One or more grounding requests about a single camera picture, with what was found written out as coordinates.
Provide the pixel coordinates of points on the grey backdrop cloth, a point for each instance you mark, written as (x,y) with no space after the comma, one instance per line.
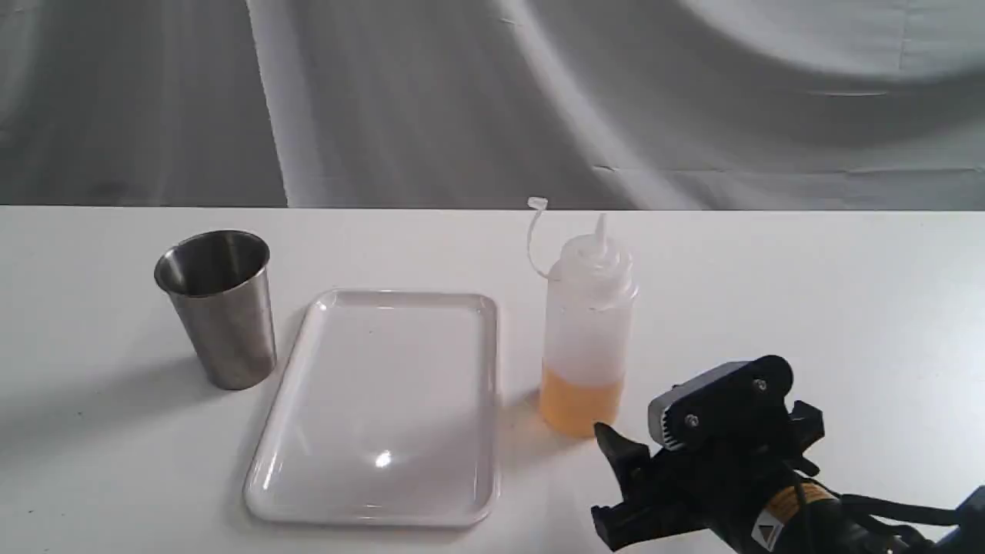
(661,105)

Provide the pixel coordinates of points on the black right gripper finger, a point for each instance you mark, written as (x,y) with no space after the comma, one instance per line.
(636,521)

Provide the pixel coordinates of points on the white plastic tray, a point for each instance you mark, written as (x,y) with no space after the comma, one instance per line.
(386,414)

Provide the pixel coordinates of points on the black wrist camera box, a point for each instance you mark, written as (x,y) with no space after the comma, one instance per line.
(720,403)

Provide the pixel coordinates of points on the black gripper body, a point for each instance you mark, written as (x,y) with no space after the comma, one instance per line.
(746,478)

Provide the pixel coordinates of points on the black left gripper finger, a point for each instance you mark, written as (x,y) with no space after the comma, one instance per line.
(629,461)

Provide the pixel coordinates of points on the stainless steel cup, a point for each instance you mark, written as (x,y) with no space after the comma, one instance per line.
(218,284)

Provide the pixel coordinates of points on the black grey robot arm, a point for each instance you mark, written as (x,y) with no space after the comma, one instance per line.
(862,524)

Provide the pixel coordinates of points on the translucent squeeze bottle amber liquid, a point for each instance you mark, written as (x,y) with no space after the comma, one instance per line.
(590,296)

